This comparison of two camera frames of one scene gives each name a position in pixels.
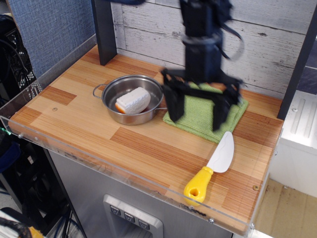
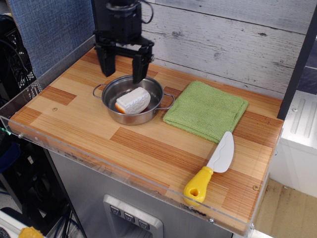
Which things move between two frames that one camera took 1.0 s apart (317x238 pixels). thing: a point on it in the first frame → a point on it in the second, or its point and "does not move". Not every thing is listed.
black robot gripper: (203, 72) → (118, 29)
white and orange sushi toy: (133, 101) does not move
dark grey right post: (294, 82) does not move
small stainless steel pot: (116, 87) does not move
